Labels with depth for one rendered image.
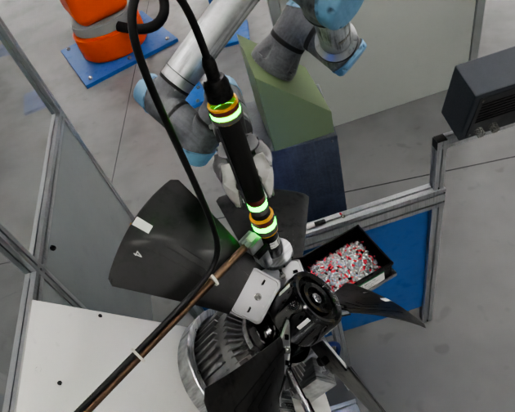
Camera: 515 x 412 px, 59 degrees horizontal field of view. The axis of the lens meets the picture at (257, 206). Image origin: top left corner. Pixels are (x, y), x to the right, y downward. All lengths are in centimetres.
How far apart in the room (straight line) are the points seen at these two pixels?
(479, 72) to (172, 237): 86
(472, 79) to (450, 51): 191
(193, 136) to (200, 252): 27
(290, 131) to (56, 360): 94
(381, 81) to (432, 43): 36
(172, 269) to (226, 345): 19
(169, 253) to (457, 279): 173
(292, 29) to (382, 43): 156
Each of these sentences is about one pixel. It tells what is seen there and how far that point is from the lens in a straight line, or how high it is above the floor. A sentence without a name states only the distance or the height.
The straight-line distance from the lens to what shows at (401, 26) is 292.
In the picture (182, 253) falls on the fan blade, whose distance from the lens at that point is 82.
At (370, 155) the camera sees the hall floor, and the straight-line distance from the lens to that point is 287.
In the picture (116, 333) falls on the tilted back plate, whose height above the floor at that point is 124.
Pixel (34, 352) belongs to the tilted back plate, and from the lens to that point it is 88.
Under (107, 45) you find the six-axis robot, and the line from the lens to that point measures 461.
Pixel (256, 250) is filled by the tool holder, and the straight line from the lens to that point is 81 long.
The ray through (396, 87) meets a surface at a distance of 313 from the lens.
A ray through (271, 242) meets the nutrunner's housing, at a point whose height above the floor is 132.
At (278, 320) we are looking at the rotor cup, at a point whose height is 123.
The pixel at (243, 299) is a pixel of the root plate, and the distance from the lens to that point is 86.
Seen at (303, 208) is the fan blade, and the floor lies 116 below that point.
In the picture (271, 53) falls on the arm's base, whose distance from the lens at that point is 142.
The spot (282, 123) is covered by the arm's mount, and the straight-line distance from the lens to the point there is 143.
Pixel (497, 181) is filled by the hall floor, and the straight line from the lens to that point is 275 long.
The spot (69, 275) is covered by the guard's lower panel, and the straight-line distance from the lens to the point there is 173.
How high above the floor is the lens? 198
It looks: 47 degrees down
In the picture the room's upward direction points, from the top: 19 degrees counter-clockwise
